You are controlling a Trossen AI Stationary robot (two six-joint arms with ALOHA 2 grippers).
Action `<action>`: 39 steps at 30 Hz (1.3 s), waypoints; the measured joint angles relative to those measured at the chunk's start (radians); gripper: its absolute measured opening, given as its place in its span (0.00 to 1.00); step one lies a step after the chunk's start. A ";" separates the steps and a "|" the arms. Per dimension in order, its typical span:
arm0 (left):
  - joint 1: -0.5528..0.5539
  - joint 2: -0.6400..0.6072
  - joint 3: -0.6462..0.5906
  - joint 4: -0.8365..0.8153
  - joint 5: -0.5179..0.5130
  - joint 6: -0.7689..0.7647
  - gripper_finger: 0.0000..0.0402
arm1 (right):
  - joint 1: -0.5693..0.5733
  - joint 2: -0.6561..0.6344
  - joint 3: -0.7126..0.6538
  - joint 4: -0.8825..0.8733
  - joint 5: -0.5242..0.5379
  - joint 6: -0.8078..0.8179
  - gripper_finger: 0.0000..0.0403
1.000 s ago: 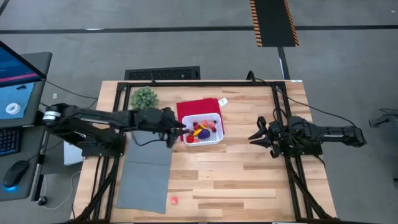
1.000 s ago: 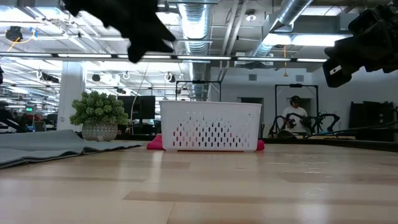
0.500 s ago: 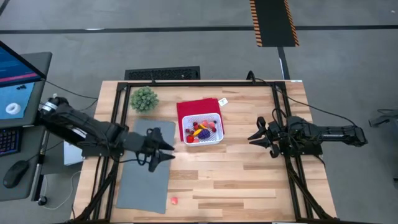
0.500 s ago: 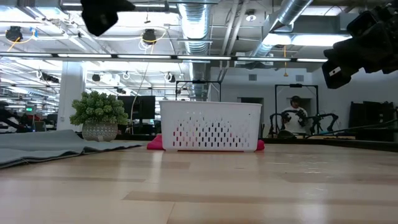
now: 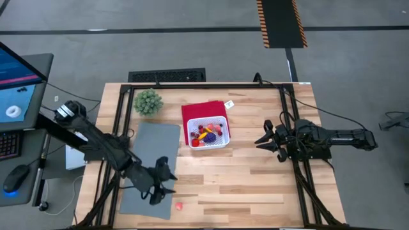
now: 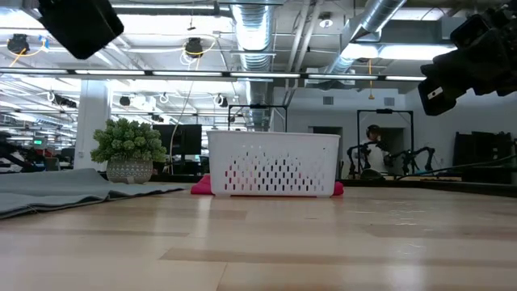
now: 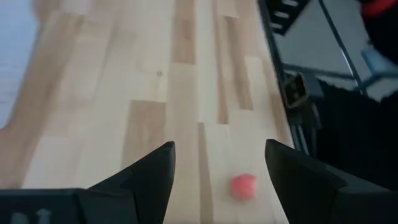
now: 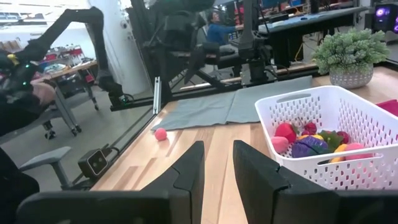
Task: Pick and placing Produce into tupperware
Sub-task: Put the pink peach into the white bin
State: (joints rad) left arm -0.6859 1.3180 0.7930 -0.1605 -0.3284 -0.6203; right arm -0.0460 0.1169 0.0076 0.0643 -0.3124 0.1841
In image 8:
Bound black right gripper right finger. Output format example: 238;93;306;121
233;139;398;224

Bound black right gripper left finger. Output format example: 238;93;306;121
15;140;206;224

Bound purple toy grapes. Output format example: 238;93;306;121
291;136;330;159

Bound pink toy peach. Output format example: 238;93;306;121
270;136;290;154
154;127;168;142

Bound red toy cherry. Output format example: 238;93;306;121
303;121;318;135

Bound orange-red round fruit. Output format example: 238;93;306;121
344;142;374;161

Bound person's forearm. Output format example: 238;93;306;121
0;93;44;136

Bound grey office chair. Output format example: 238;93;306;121
19;146;73;191

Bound white perforated plastic basket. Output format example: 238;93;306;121
254;85;398;191

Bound person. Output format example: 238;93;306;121
206;11;246;54
0;146;40;224

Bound grey cloth mat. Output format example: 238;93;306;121
151;75;313;131

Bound red cloth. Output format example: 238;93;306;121
375;98;398;118

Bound person's hand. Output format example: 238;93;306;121
30;82;57;106

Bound wooden desk on casters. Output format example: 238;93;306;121
30;60;100;139

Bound green potted plant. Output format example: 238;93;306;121
312;27;391;90

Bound grey operator desk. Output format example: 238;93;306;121
257;5;371;68

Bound black PC purple lights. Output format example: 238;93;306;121
371;2;398;34

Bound black table-level camera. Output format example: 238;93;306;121
77;148;109;180

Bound silver aluminium bracket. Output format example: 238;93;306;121
152;76;162;115

